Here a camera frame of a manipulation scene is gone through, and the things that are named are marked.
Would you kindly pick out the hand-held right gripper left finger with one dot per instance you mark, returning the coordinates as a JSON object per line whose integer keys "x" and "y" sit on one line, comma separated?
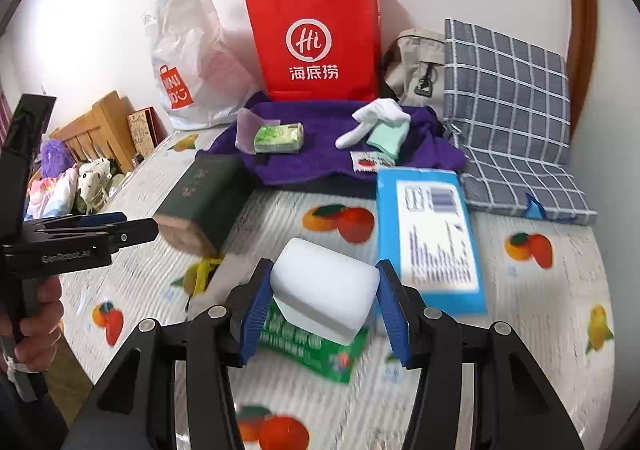
{"x": 254, "y": 317}

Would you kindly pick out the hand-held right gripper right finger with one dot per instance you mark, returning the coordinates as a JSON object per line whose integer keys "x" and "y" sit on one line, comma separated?
{"x": 396, "y": 317}

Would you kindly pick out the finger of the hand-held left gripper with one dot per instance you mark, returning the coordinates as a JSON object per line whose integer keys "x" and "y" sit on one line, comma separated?
{"x": 102, "y": 218}
{"x": 137, "y": 229}

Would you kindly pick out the white sponge block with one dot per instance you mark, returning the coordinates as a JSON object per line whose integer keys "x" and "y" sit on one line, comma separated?
{"x": 325, "y": 287}

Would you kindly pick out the purple towel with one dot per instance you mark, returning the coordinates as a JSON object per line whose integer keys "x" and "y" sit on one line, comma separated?
{"x": 320, "y": 155}

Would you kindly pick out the person's left forearm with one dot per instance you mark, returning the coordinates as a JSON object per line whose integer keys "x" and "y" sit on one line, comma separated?
{"x": 25, "y": 420}

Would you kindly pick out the person's left hand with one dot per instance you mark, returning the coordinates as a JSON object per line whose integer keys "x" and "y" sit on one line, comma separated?
{"x": 45, "y": 340}

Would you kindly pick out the black spotted white plush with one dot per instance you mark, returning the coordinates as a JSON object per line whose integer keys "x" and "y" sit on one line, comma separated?
{"x": 97, "y": 182}

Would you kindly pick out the pink floral cloth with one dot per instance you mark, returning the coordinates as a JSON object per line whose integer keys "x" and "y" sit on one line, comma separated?
{"x": 50, "y": 195}

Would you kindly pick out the yellow strip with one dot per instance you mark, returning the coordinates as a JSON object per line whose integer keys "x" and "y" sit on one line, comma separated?
{"x": 205, "y": 272}

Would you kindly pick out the green flat tissue packet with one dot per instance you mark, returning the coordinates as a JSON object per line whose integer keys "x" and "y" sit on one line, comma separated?
{"x": 312, "y": 352}

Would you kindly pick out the purple plush toy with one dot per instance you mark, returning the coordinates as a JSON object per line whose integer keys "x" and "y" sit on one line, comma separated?
{"x": 56, "y": 158}

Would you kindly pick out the dark green book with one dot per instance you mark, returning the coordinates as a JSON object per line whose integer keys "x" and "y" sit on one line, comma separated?
{"x": 210, "y": 200}

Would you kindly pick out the blue wipes packet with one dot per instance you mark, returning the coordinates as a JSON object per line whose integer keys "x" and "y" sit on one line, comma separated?
{"x": 430, "y": 240}

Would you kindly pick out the wooden headboard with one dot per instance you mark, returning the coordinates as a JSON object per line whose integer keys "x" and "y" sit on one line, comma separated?
{"x": 100, "y": 130}

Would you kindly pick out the brown gift box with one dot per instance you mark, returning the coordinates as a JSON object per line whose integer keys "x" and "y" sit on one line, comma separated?
{"x": 145, "y": 130}

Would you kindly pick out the fruit print bed sheet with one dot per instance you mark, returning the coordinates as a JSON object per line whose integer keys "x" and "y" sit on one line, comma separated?
{"x": 525, "y": 290}

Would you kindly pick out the small strawberry print packet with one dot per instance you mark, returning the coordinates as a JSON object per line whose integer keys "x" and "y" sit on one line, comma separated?
{"x": 372, "y": 161}

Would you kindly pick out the green tissue pack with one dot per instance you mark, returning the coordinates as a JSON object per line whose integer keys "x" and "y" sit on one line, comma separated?
{"x": 279, "y": 138}

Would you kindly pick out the white plastic shopping bag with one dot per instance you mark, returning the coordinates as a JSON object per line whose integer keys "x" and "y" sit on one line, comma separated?
{"x": 190, "y": 60}

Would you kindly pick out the mint green cloth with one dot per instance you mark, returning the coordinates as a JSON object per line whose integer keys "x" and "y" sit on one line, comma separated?
{"x": 387, "y": 140}

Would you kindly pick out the white sock pair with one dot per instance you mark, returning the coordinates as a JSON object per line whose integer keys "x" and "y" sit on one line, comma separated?
{"x": 380, "y": 113}

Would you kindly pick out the grey checked cushion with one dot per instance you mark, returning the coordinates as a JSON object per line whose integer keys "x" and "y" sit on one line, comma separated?
{"x": 505, "y": 105}

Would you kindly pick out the red paper bag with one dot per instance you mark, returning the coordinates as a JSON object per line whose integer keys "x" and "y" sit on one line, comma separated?
{"x": 315, "y": 45}

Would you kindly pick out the grey backpack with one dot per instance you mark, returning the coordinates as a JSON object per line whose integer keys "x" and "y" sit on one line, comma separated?
{"x": 412, "y": 60}

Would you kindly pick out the wooden door frame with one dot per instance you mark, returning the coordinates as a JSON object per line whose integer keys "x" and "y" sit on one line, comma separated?
{"x": 584, "y": 20}

